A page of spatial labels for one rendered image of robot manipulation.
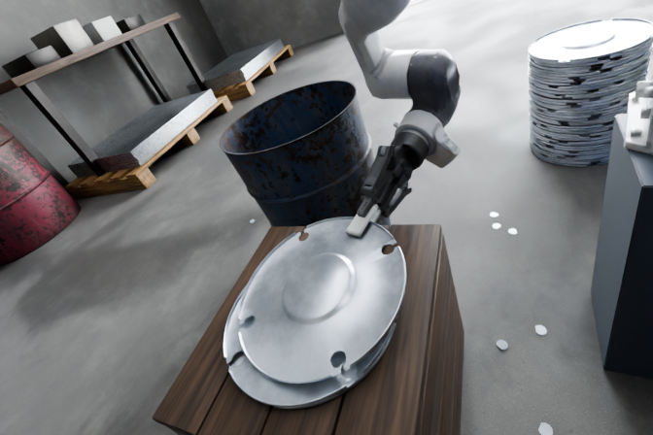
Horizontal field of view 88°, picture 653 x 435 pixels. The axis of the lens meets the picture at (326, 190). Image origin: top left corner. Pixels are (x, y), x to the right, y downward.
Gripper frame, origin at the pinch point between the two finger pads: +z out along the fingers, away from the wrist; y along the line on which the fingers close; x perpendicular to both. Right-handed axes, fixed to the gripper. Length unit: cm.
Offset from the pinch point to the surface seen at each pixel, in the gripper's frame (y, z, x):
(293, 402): 0.9, 28.8, 6.8
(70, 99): 25, -36, -325
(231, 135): 5, -16, -60
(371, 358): -1.1, 19.3, 12.6
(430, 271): -5.0, 3.1, 12.8
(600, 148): -47, -71, 23
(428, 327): -3.7, 11.8, 16.5
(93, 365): -26, 62, -88
